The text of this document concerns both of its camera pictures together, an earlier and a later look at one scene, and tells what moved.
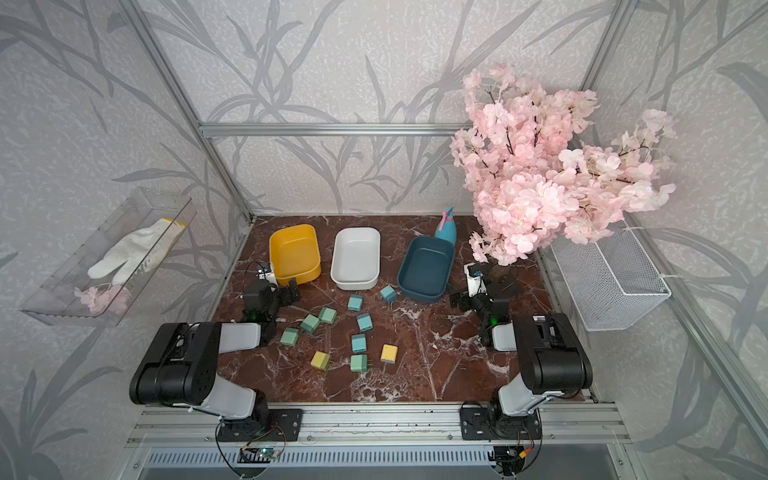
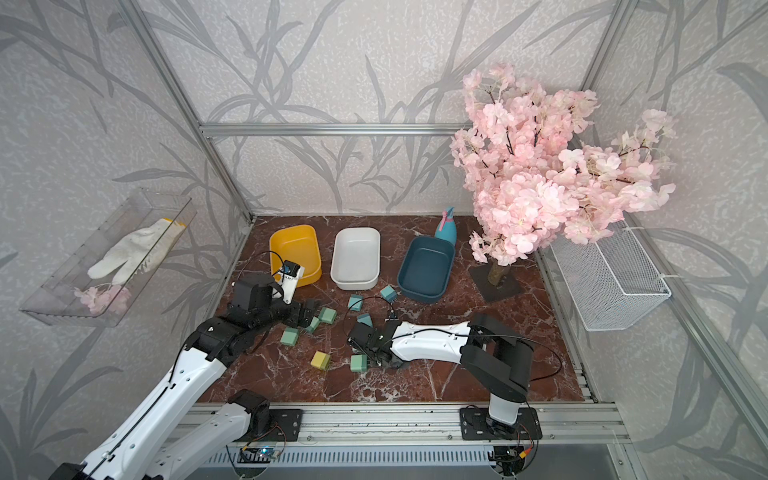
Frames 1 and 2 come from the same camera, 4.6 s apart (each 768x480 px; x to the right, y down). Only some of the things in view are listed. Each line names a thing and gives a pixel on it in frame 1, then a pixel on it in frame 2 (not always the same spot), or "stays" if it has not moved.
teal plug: x=365 y=322 stays
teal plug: x=356 y=302 stays
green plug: x=359 y=363 stays
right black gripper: x=465 y=299 to x=371 y=359
